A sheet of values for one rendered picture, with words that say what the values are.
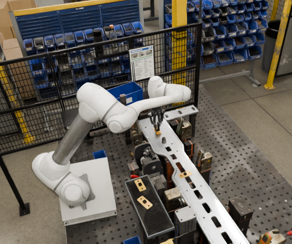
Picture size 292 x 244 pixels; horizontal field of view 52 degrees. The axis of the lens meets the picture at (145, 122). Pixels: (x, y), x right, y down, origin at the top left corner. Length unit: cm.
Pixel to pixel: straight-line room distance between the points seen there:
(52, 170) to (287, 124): 312
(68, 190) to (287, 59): 380
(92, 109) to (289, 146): 279
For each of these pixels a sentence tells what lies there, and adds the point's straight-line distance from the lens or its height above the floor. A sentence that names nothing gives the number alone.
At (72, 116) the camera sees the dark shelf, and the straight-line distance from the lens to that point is 251.
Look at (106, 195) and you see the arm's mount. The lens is 210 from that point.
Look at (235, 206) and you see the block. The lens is 180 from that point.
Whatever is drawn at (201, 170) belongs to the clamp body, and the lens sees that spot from 207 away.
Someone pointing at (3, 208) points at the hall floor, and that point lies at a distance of 345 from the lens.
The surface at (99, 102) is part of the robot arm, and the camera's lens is 151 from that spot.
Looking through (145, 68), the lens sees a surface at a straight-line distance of 259.
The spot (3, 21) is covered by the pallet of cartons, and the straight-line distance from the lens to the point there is 582.
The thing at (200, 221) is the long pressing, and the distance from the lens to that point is 175.
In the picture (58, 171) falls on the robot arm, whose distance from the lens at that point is 185.
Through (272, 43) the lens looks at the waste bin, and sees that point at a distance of 505.
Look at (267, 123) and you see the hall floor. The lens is 415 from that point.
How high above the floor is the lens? 245
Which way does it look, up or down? 38 degrees down
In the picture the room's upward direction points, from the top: 4 degrees counter-clockwise
